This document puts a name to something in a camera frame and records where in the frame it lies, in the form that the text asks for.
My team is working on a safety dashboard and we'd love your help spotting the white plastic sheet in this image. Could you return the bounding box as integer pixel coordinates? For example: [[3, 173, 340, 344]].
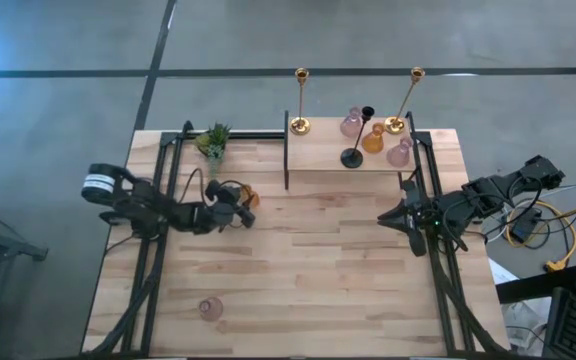
[[487, 259, 552, 354]]

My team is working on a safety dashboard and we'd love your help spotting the pink glass candle holder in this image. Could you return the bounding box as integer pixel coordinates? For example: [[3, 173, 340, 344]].
[[198, 296, 225, 322], [386, 136, 414, 169], [339, 106, 364, 139]]

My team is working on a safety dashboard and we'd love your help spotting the black desk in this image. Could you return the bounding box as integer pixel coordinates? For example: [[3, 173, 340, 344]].
[[495, 266, 576, 305]]

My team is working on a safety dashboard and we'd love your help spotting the yellow cable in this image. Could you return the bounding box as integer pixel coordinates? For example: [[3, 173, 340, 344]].
[[505, 199, 576, 274]]

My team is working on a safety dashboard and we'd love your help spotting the amber glass candle holder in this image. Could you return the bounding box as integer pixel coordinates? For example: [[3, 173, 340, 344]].
[[241, 183, 261, 209], [360, 122, 386, 155]]

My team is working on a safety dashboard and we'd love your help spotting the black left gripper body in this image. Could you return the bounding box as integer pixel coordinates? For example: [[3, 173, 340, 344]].
[[202, 179, 257, 233]]

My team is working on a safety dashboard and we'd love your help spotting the small green potted plant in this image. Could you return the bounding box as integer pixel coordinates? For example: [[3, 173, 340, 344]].
[[195, 122, 233, 184]]

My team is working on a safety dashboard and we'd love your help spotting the black metal table frame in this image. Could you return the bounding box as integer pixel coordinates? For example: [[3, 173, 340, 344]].
[[81, 112, 512, 359]]

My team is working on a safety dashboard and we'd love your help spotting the black power adapter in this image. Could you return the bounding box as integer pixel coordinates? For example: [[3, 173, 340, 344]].
[[510, 207, 544, 245]]

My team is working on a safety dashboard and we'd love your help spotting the black candlestick holder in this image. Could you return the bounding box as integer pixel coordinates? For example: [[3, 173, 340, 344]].
[[339, 105, 376, 170]]

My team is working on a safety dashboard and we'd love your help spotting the wooden shelf with black brackets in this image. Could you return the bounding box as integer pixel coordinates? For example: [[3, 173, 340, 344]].
[[283, 110, 419, 192]]

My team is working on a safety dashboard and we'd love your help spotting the grey metal stand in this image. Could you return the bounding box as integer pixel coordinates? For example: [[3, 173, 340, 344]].
[[0, 199, 49, 360]]

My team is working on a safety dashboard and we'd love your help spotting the gold candlestick holder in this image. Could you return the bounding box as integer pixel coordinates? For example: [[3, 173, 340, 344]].
[[289, 67, 312, 137], [383, 66, 426, 136]]

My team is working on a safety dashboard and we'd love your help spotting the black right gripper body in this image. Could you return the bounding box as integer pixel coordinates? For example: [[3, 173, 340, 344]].
[[401, 179, 435, 259]]

